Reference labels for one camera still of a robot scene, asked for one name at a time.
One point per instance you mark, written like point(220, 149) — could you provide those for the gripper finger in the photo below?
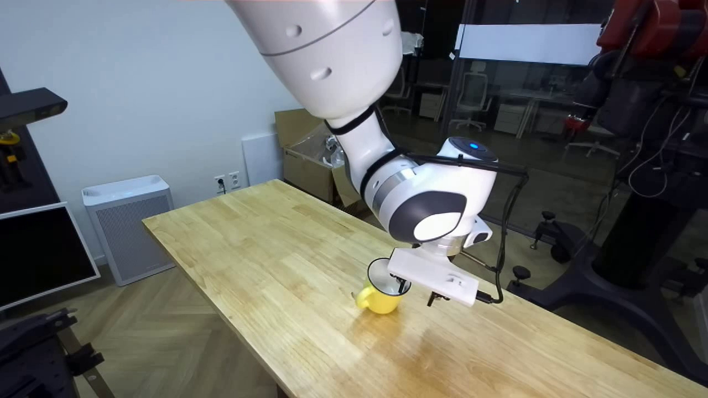
point(403, 286)
point(436, 298)

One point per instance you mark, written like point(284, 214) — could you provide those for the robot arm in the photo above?
point(343, 61)

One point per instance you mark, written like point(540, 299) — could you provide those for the yellow mug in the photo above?
point(379, 298)

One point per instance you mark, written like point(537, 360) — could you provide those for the cardboard box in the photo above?
point(307, 166)

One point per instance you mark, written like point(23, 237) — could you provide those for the white drawer cabinet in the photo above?
point(431, 105)
point(510, 118)

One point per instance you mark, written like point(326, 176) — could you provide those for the white panel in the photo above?
point(261, 160)

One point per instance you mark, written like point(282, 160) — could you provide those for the office chair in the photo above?
point(473, 94)
point(395, 91)

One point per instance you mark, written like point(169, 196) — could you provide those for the whiteboard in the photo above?
point(525, 43)

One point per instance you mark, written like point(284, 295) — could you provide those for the white air purifier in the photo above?
point(130, 232)

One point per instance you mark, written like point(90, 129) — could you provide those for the red and black robot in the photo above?
point(641, 110)

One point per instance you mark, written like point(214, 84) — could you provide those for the monitor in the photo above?
point(38, 254)

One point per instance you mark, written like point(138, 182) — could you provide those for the black stand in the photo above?
point(33, 354)

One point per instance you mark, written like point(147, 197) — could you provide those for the yellow and black tool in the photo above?
point(10, 157)

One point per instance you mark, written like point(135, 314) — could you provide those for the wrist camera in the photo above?
point(431, 273)

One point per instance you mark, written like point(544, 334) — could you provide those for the wall socket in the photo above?
point(234, 180)
point(220, 184)

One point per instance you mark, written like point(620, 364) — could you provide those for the camera on mount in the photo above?
point(27, 108)

